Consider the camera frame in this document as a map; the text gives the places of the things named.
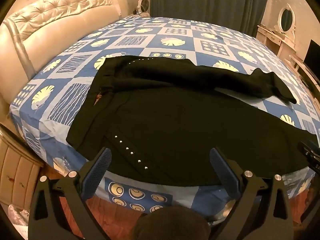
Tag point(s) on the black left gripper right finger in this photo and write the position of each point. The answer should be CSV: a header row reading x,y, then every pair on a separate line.
x,y
261,209

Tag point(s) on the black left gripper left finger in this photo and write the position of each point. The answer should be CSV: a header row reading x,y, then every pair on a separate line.
x,y
47,219

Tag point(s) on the black pants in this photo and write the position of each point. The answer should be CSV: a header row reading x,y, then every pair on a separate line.
x,y
160,118

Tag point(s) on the cream bedside cabinet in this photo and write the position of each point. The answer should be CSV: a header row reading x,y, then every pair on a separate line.
x,y
19,168

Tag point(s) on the dark round knee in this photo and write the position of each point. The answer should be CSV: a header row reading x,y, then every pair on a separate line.
x,y
173,222

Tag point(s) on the black television screen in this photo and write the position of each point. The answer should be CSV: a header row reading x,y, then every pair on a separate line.
x,y
312,58

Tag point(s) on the cream vanity dresser with mirror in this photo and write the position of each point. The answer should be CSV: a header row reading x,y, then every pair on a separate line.
x,y
281,42

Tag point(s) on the blue patterned bed sheet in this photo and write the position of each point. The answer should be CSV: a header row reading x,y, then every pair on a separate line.
x,y
44,109

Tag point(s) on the dark green curtain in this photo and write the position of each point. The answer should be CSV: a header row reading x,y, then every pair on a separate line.
x,y
240,15

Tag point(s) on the cream tufted headboard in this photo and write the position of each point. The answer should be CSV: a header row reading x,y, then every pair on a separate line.
x,y
38,32

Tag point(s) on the small desk fan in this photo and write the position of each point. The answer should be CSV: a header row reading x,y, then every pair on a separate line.
x,y
142,7

